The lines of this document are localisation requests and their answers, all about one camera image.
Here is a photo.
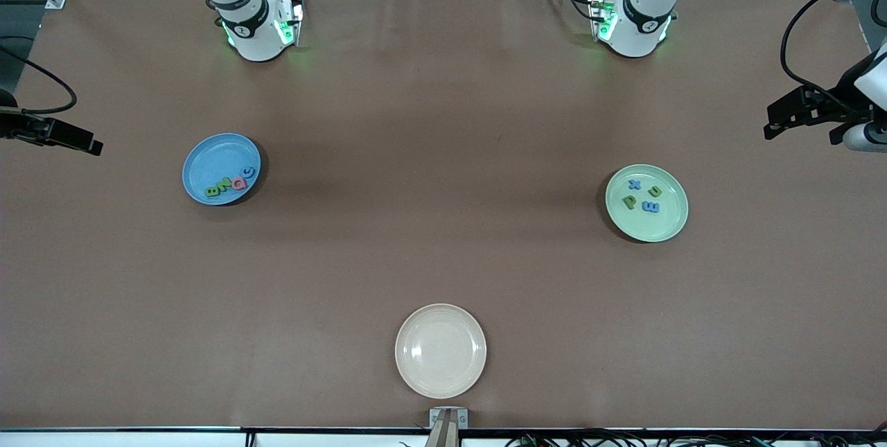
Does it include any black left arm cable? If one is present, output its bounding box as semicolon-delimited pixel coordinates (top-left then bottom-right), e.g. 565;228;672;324
781;0;887;98

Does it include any brown table mat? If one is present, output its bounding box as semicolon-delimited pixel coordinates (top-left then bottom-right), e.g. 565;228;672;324
0;0;887;430

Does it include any beige plate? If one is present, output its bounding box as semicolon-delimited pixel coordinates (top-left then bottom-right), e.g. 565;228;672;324
394;304;487;400

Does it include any green plate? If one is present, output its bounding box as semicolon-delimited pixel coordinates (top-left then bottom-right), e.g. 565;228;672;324
605;164;690;243

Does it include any blue plate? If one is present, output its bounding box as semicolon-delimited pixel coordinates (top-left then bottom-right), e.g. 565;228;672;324
182;132;263;207

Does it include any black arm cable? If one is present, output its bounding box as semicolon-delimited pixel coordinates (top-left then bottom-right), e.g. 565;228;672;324
781;0;887;98
0;45;77;115

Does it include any black cable bundle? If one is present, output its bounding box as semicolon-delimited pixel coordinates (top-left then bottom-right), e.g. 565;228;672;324
506;426;887;447

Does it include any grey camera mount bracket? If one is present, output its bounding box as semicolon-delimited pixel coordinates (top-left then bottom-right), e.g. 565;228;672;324
425;407;469;447

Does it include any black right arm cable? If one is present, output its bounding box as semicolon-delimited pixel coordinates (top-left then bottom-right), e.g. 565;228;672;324
0;45;77;115

